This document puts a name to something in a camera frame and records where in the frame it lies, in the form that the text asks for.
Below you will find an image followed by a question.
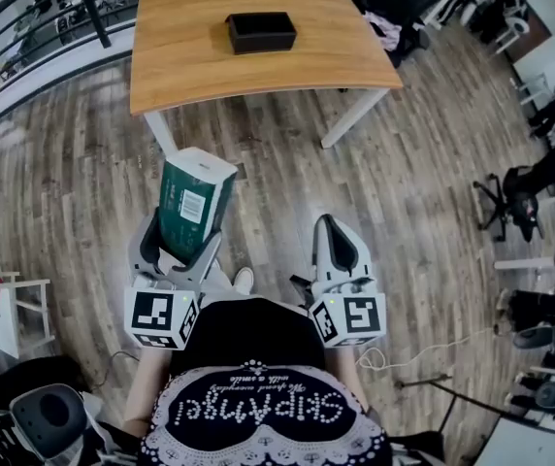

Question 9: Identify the white cable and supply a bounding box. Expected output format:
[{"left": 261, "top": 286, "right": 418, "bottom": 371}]
[{"left": 356, "top": 326, "right": 495, "bottom": 372}]

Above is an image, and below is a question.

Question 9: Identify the black rectangular container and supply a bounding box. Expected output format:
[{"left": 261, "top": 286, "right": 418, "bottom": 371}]
[{"left": 223, "top": 11, "right": 299, "bottom": 56}]

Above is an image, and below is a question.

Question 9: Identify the white table leg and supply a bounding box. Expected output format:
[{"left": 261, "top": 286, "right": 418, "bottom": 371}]
[
  {"left": 320, "top": 87, "right": 392, "bottom": 150},
  {"left": 143, "top": 111, "right": 180, "bottom": 160}
]

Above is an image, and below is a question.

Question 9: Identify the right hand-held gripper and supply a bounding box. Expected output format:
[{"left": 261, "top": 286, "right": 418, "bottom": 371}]
[{"left": 307, "top": 213, "right": 387, "bottom": 350}]

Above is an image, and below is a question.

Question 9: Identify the person's right forearm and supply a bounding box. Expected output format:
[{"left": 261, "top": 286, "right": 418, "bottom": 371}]
[{"left": 328, "top": 345, "right": 372, "bottom": 415}]

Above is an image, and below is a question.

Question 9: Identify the grey chair headrest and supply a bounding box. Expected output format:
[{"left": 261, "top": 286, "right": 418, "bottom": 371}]
[{"left": 8, "top": 383, "right": 89, "bottom": 461}]

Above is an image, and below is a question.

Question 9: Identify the white wooden stool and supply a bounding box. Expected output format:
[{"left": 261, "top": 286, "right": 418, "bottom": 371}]
[{"left": 0, "top": 270, "right": 56, "bottom": 360}]

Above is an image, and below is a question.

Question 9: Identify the person's left forearm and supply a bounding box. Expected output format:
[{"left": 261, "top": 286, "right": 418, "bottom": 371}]
[{"left": 122, "top": 345, "right": 174, "bottom": 439}]

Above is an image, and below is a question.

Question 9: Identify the green and white packet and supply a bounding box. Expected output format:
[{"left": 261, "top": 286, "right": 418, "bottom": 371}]
[{"left": 155, "top": 146, "right": 240, "bottom": 268}]

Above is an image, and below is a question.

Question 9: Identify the person's white shoe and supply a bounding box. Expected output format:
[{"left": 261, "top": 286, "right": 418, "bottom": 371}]
[{"left": 232, "top": 266, "right": 256, "bottom": 297}]

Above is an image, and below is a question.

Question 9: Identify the black office chair with clothes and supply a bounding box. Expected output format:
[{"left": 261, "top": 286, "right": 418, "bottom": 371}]
[{"left": 352, "top": 0, "right": 456, "bottom": 62}]

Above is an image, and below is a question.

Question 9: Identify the black metal railing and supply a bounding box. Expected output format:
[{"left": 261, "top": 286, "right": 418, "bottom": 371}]
[{"left": 0, "top": 0, "right": 144, "bottom": 112}]

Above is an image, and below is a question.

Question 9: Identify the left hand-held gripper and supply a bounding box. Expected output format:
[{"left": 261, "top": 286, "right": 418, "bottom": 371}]
[{"left": 122, "top": 213, "right": 223, "bottom": 351}]

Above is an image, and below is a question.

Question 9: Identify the white plastic chair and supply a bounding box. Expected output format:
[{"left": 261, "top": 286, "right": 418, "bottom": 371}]
[{"left": 493, "top": 0, "right": 532, "bottom": 55}]

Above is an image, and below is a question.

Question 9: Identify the person's black printed shirt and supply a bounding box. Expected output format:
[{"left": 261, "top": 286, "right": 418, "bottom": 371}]
[{"left": 137, "top": 295, "right": 394, "bottom": 466}]

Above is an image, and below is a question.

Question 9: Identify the person's light trouser leg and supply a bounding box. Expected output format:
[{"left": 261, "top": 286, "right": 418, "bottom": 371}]
[{"left": 200, "top": 257, "right": 235, "bottom": 306}]

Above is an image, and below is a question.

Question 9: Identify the black tripod stand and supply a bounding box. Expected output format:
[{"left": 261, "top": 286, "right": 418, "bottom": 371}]
[{"left": 401, "top": 375, "right": 540, "bottom": 439}]

